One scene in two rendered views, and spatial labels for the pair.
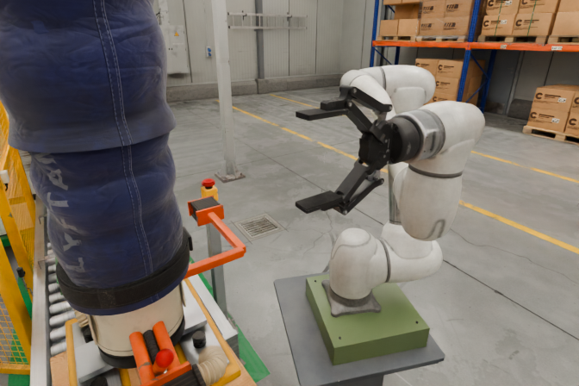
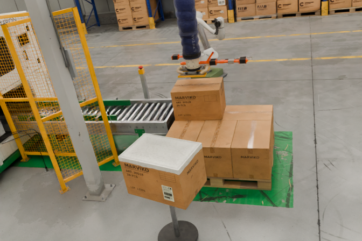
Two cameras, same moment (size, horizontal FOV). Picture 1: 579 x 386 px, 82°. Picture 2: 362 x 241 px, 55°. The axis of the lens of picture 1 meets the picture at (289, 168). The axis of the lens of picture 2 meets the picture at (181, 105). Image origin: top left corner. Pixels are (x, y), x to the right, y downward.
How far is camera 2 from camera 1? 3.93 m
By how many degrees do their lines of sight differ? 33
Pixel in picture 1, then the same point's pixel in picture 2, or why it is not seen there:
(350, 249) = (202, 56)
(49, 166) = (193, 36)
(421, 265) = (215, 56)
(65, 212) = (194, 42)
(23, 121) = (191, 31)
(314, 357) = not seen: hidden behind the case
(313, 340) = not seen: hidden behind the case
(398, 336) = (218, 71)
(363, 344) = (214, 75)
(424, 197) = (221, 32)
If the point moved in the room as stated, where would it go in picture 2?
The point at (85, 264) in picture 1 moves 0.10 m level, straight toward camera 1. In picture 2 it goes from (196, 49) to (204, 49)
